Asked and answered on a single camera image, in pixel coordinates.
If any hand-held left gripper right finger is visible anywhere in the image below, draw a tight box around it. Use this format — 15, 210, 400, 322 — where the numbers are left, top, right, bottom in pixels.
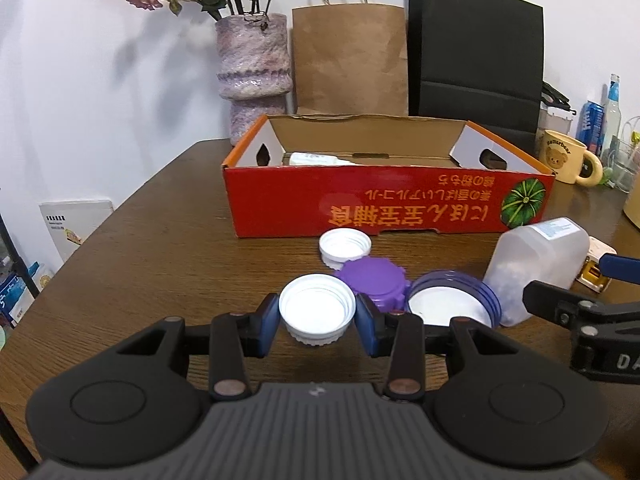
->
353, 292, 522, 404

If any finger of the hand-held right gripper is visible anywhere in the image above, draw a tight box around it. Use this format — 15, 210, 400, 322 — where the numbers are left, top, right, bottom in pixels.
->
599, 254, 640, 282
521, 280, 640, 337

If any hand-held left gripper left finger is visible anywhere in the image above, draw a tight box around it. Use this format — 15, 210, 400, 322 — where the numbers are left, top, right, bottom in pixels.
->
114, 292, 281, 403

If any clear cotton swab box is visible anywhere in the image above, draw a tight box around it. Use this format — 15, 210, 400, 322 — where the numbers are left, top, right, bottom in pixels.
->
482, 217, 592, 327

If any wide white screw cap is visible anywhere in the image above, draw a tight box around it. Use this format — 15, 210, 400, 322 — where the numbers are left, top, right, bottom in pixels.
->
278, 273, 357, 347

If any red cardboard box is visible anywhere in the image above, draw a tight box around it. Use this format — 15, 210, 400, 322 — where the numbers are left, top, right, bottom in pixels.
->
221, 114, 557, 239

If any white spray bottle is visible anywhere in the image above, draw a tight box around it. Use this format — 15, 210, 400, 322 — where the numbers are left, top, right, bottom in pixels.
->
282, 151, 373, 167

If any white and yellow gadget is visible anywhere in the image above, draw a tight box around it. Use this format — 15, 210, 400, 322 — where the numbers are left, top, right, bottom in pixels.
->
575, 236, 618, 295

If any purple ridged lid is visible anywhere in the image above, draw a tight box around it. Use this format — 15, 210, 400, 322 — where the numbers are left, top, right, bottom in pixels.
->
334, 257, 412, 313

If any yellow thermos jug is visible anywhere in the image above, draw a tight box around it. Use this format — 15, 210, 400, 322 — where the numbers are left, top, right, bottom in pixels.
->
622, 192, 640, 228

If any blue-rimmed white lid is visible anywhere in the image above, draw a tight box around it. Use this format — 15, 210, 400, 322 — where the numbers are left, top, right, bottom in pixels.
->
404, 270, 502, 328

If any small white screw cap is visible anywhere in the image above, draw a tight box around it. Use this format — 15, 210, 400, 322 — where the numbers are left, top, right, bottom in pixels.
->
318, 228, 373, 268

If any clear glass cup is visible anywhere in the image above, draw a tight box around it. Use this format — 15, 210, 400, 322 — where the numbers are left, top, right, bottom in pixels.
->
611, 137, 640, 192

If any yellow bear mug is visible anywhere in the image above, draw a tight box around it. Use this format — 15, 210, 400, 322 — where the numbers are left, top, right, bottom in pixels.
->
536, 129, 604, 186

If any clear bottle with blue label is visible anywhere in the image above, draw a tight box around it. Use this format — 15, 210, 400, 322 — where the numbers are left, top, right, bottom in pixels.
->
600, 74, 622, 161

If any plastic container with black clips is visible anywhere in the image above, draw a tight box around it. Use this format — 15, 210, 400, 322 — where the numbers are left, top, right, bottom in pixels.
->
537, 81, 575, 136

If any white flat box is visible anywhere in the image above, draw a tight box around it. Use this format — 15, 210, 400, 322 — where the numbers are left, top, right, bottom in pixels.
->
39, 200, 115, 263

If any black paper bag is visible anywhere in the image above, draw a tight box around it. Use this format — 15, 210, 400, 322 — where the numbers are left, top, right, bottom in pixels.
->
407, 0, 545, 136

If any storage rack with packets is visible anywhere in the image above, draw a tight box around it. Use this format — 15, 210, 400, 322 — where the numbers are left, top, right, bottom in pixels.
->
0, 215, 56, 331

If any mottled purple ceramic vase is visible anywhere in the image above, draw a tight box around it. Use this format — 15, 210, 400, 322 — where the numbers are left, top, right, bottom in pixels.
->
215, 12, 292, 147

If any brown paper bag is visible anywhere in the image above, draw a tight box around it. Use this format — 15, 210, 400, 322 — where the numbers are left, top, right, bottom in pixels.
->
291, 0, 408, 116

